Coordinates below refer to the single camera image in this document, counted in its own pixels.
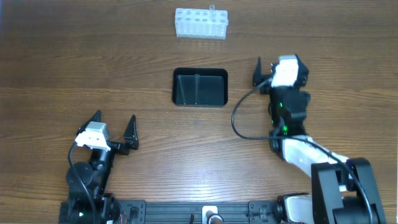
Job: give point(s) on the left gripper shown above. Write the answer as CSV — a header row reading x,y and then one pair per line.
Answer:
x,y
119,148

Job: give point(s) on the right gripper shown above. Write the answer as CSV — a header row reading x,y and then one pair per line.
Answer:
x,y
266,84

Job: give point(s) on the clear test tube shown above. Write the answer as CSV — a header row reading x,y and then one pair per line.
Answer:
x,y
212,7
196,90
181,90

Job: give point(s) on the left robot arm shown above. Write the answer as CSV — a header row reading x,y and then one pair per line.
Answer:
x,y
81,174

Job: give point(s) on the black tray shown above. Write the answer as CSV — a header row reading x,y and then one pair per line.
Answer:
x,y
211,93

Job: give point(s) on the white test tube rack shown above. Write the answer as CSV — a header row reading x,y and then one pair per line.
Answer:
x,y
202,28

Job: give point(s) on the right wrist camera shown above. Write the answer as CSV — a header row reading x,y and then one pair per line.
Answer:
x,y
286,73

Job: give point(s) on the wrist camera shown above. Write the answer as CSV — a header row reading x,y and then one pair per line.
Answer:
x,y
93,135
286,73

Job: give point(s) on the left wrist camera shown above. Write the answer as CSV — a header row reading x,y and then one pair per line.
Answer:
x,y
93,135

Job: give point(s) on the mounting rail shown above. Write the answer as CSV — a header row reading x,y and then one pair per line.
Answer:
x,y
174,213

